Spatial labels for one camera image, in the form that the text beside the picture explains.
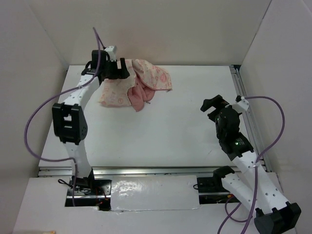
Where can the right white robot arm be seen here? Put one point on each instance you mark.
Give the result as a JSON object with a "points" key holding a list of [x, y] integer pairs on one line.
{"points": [[269, 209]]}

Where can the pink and cream jacket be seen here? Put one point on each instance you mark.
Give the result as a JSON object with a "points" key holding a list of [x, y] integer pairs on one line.
{"points": [[140, 87]]}

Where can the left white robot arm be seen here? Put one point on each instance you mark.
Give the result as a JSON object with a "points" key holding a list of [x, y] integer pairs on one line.
{"points": [[69, 121]]}

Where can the white foil cover panel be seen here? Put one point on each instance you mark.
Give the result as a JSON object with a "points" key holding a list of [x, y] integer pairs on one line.
{"points": [[154, 193]]}

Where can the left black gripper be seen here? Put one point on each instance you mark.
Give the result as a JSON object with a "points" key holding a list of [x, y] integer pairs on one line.
{"points": [[119, 73]]}

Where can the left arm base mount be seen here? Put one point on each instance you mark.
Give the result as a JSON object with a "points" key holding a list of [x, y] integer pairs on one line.
{"points": [[98, 196]]}

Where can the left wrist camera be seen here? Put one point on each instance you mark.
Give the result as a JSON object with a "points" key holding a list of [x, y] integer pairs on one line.
{"points": [[111, 53]]}

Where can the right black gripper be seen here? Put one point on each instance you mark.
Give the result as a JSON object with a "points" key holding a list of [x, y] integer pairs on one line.
{"points": [[217, 101]]}

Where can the front aluminium rail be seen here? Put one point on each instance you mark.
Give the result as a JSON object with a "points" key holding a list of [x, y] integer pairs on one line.
{"points": [[115, 171]]}

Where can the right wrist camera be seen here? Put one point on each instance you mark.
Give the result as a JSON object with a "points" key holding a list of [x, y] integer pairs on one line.
{"points": [[241, 104]]}

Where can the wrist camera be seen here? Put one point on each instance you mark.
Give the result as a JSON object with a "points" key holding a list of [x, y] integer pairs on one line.
{"points": [[241, 104], [111, 53]]}

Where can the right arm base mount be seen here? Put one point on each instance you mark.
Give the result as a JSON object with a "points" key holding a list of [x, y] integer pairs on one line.
{"points": [[210, 192]]}

